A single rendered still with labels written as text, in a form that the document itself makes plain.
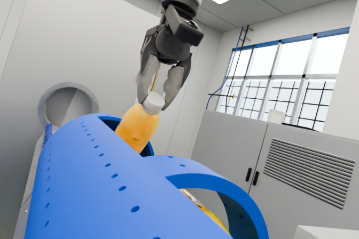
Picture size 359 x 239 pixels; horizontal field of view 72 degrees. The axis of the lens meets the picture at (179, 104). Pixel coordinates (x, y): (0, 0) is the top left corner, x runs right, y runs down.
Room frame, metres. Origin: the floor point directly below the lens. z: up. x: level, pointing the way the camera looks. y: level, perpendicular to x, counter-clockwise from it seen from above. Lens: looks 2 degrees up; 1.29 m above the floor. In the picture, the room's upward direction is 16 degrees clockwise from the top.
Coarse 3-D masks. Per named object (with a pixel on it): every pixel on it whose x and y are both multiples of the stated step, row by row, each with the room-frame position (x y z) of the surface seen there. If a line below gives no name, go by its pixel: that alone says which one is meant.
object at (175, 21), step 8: (168, 8) 0.45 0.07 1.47; (176, 8) 0.44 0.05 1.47; (168, 16) 0.44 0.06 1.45; (176, 16) 0.40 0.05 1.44; (184, 16) 0.42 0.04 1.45; (176, 24) 0.38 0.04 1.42; (184, 24) 0.37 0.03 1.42; (192, 24) 0.38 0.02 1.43; (176, 32) 0.38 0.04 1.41; (184, 32) 0.38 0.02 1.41; (192, 32) 0.38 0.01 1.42; (200, 32) 0.39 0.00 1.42; (184, 40) 0.39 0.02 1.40; (192, 40) 0.39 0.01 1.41; (200, 40) 0.39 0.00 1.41
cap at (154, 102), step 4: (148, 92) 0.46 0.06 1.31; (152, 92) 0.46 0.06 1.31; (156, 92) 0.47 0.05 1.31; (148, 96) 0.45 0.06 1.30; (152, 96) 0.46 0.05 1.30; (156, 96) 0.46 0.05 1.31; (160, 96) 0.47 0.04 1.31; (144, 100) 0.45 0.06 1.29; (148, 100) 0.45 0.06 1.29; (152, 100) 0.45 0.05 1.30; (156, 100) 0.45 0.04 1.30; (160, 100) 0.46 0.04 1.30; (164, 100) 0.47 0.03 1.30; (144, 104) 0.46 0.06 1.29; (148, 104) 0.45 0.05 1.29; (152, 104) 0.44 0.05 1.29; (156, 104) 0.45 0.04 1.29; (160, 104) 0.45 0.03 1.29; (164, 104) 0.46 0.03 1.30; (148, 108) 0.45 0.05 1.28; (152, 108) 0.45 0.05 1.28; (156, 108) 0.45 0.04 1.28; (160, 108) 0.46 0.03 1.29
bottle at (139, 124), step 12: (132, 108) 0.47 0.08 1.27; (144, 108) 0.45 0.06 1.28; (132, 120) 0.46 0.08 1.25; (144, 120) 0.46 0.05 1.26; (156, 120) 0.47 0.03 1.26; (120, 132) 0.49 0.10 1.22; (132, 132) 0.47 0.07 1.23; (144, 132) 0.47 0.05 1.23; (132, 144) 0.49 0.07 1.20; (144, 144) 0.51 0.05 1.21
